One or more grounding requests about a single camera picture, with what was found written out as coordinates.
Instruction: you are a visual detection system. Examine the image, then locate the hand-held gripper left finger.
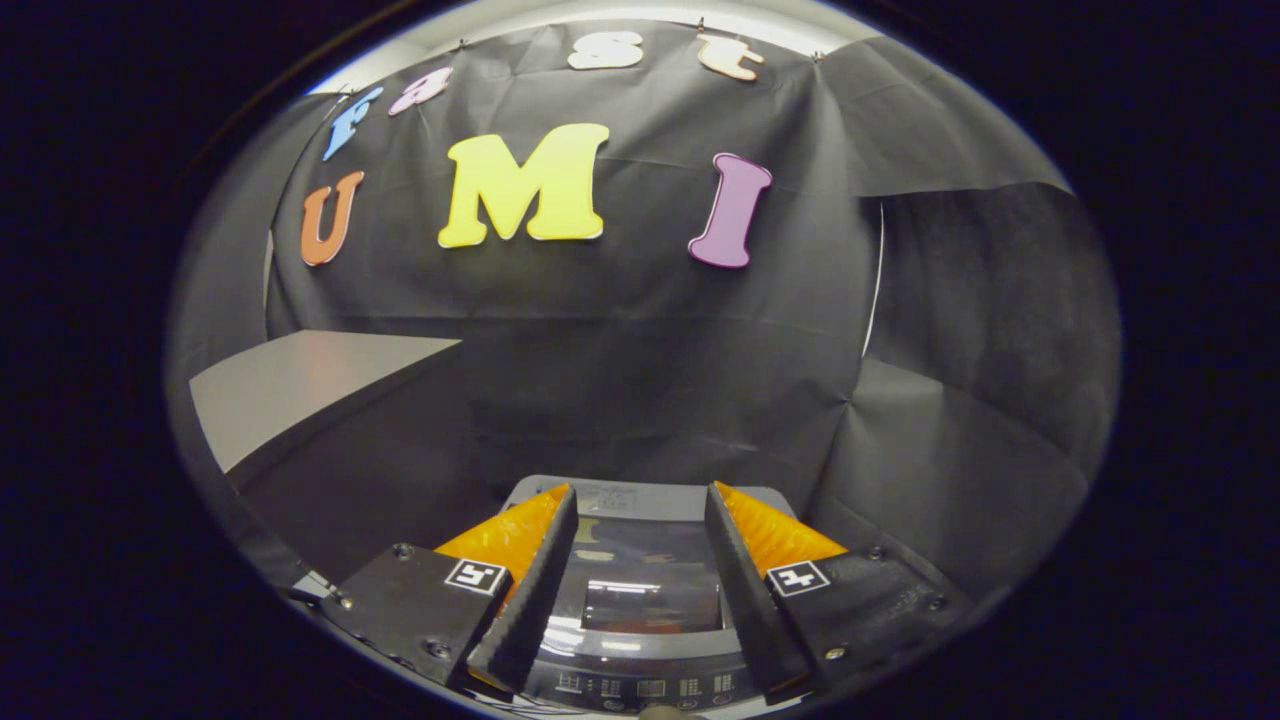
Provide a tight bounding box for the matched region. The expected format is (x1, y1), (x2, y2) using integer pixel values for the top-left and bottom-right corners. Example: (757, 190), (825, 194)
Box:
(320, 483), (579, 696)

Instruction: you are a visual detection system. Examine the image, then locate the grey cabinet with dark frame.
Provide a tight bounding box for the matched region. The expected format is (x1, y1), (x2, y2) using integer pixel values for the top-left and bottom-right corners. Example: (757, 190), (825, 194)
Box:
(188, 330), (506, 591)

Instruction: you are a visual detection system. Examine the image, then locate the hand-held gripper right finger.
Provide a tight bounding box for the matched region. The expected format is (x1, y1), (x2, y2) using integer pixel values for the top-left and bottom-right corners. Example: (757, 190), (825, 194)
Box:
(705, 481), (971, 701)

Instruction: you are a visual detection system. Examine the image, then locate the grey top-load washing machine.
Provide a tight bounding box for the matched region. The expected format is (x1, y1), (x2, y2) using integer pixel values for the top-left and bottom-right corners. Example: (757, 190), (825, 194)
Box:
(495, 475), (806, 713)

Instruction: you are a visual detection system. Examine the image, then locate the dark washing machine lid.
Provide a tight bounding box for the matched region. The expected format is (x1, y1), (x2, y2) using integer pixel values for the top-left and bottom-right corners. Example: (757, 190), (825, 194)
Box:
(500, 475), (801, 661)

